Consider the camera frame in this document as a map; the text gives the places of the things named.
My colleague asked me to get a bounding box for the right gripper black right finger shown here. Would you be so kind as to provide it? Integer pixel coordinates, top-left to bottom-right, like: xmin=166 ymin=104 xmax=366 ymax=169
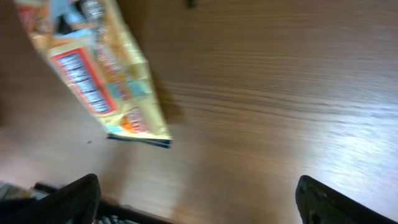
xmin=295 ymin=175 xmax=397 ymax=224

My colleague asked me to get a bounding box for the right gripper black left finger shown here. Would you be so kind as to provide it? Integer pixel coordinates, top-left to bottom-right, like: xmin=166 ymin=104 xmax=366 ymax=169
xmin=1 ymin=174 xmax=101 ymax=224

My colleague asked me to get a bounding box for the cream blue snack bag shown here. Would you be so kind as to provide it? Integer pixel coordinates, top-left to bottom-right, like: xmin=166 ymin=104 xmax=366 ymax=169
xmin=16 ymin=0 xmax=172 ymax=148

